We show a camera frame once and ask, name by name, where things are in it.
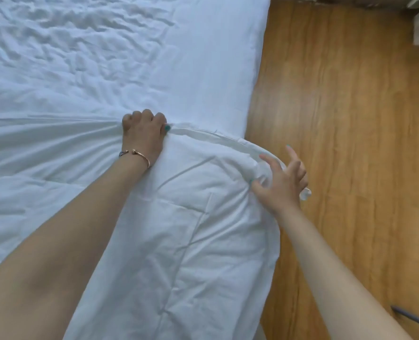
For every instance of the person's left thumb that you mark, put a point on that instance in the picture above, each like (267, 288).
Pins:
(166, 126)

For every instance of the person's right hand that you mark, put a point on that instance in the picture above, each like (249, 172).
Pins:
(284, 189)

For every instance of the person's left forearm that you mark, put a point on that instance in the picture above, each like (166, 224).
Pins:
(64, 251)

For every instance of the person's right forearm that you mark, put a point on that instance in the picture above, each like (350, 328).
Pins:
(333, 279)

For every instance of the white duvet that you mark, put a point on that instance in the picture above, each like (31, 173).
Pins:
(181, 226)

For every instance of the person's right middle finger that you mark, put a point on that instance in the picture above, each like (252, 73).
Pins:
(293, 157)

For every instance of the bed with white sheet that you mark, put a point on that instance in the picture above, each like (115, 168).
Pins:
(124, 56)

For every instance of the person's right thumb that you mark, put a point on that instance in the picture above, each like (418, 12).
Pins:
(259, 188)

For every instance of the dark grey rod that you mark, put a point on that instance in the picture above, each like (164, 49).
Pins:
(415, 317)

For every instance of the person's left hand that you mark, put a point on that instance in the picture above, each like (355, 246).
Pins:
(144, 138)

